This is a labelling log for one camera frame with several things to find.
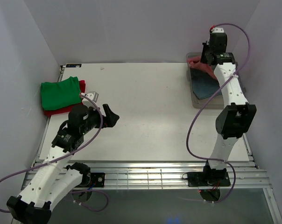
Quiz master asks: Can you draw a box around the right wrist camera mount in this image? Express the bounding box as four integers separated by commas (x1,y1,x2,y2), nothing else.
210,26,225,34

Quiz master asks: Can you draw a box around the blue label sticker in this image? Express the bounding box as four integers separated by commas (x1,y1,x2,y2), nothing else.
65,64,82,68

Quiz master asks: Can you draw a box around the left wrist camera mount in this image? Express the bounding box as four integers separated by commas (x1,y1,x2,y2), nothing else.
80,91,99,103

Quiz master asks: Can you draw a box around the blue t shirt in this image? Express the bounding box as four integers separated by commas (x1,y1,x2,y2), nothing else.
190,69,220,100

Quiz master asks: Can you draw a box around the folded red t shirt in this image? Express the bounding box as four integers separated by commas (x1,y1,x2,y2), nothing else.
43,79,88,117

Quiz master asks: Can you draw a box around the folded green t shirt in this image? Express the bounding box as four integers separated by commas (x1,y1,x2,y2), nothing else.
40,76,83,111

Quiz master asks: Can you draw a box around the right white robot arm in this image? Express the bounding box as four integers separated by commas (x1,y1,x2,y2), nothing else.
201,28,257,186

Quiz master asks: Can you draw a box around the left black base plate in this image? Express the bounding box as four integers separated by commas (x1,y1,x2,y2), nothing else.
79,173,106,188

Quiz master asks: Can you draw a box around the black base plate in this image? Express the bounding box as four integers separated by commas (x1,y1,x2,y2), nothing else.
79,173,106,188
186,172,231,187

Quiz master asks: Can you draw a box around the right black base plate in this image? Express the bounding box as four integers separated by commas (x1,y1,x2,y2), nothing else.
186,172,231,187

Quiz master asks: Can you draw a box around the aluminium table frame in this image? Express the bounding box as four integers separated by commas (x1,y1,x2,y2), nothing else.
11,64,282,224

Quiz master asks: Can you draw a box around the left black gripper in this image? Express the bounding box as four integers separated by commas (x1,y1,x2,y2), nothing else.
80,104,120,134

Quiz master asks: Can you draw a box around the salmon pink t shirt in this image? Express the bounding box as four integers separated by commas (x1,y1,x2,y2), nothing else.
187,56,217,80

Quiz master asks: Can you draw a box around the clear plastic bin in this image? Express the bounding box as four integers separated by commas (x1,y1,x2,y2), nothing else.
186,52,246,110

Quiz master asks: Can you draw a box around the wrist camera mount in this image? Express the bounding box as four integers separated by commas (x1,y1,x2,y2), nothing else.
80,91,99,103
210,26,225,34

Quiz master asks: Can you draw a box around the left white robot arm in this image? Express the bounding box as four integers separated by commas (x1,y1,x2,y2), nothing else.
7,104,120,224

